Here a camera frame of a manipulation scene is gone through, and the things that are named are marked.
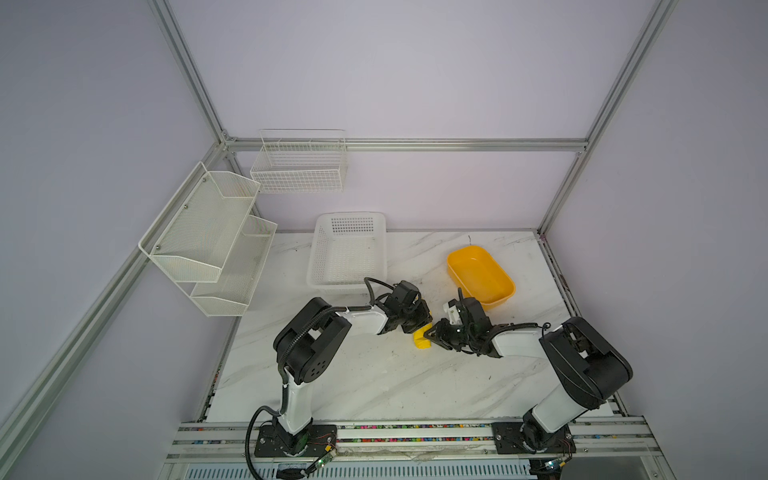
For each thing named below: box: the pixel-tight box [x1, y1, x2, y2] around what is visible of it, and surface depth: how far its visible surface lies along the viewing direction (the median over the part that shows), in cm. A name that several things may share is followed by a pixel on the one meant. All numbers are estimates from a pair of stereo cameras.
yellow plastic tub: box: [446, 245, 516, 311], surface depth 106 cm
